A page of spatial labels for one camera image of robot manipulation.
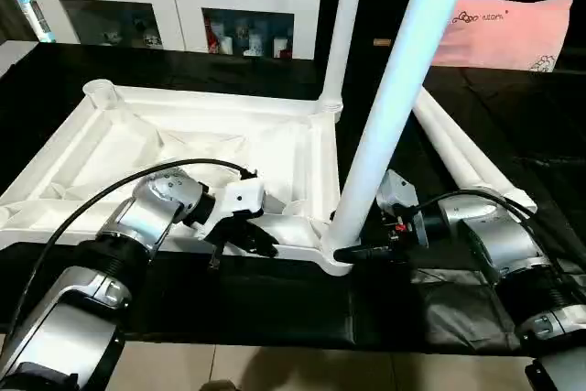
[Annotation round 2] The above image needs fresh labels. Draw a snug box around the white plastic table top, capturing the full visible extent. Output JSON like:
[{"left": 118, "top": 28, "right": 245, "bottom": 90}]
[{"left": 0, "top": 79, "right": 355, "bottom": 278}]

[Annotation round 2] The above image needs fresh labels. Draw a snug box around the white plastic table leg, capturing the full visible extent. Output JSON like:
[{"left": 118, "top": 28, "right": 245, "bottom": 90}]
[
  {"left": 321, "top": 0, "right": 478, "bottom": 266},
  {"left": 410, "top": 103, "right": 500, "bottom": 200},
  {"left": 417, "top": 87, "right": 539, "bottom": 216},
  {"left": 315, "top": 0, "right": 370, "bottom": 124}
]

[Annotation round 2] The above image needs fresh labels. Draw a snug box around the black work mat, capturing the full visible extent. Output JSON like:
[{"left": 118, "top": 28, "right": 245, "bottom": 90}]
[{"left": 0, "top": 38, "right": 586, "bottom": 355}]

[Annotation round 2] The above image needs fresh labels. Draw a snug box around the dark robot foot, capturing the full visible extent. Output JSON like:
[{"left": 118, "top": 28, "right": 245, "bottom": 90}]
[{"left": 200, "top": 379, "right": 241, "bottom": 391}]

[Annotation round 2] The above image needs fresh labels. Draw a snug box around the pink pillow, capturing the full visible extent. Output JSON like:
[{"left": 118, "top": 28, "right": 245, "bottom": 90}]
[{"left": 430, "top": 0, "right": 576, "bottom": 72}]

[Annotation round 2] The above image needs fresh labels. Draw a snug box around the dark grey curtain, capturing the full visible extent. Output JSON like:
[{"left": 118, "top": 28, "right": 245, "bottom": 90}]
[{"left": 0, "top": 0, "right": 39, "bottom": 44}]

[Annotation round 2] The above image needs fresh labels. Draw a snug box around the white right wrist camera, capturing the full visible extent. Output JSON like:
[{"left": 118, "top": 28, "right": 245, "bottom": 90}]
[{"left": 376, "top": 168, "right": 421, "bottom": 220}]

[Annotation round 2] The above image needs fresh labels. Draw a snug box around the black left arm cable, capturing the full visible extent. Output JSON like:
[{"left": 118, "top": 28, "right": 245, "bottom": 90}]
[{"left": 0, "top": 157, "right": 259, "bottom": 323}]

